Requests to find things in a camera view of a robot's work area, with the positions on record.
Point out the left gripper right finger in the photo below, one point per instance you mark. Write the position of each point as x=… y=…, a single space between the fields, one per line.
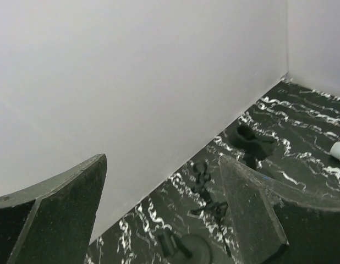
x=276 y=223

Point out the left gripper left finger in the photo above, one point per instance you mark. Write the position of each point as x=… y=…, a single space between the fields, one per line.
x=52 y=221

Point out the black tripod mic stand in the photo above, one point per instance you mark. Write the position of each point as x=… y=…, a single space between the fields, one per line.
x=216 y=209

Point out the black round-base mic stand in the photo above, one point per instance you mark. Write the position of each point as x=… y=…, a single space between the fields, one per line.
x=255 y=147

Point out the purple mic round-base stand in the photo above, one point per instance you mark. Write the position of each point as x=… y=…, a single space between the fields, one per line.
x=189 y=248

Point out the white microphone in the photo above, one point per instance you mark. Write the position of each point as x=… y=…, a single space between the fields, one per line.
x=335 y=150

